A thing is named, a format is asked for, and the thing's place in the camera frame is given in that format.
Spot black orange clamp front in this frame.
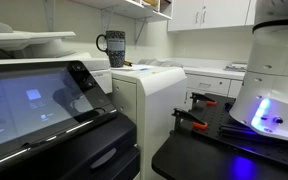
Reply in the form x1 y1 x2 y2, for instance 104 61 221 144
173 108 208 130

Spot white lower cabinet counter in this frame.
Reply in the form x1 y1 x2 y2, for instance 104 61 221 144
166 58 245 105

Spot large office printer copier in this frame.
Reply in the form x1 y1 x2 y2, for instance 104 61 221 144
0 22 140 180

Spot stack of books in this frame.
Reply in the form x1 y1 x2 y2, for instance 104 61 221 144
224 62 247 72

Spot white printer finisher unit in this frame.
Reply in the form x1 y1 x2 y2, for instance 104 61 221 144
109 65 187 180

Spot black speckled mug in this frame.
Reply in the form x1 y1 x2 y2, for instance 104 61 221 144
96 30 126 68

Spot black orange clamp rear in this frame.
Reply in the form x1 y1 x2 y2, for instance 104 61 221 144
191 92 217 105

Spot yellow pen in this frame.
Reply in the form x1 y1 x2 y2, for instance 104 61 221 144
123 61 133 66

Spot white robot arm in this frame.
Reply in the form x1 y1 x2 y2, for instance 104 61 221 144
230 0 288 141

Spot wall mail sorter shelf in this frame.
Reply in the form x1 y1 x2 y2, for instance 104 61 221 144
73 0 174 22

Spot printer touchscreen panel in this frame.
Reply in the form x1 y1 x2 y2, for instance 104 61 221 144
0 60 116 163

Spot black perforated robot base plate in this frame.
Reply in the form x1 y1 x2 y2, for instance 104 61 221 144
152 94 288 180

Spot white upper wall cabinets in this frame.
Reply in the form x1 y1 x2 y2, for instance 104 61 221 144
168 0 256 31

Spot white instruction paper sheet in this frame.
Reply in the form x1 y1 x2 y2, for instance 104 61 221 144
111 64 151 71

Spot black orange clamp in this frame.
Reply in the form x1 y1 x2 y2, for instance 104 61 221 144
173 108 208 130
191 92 217 105

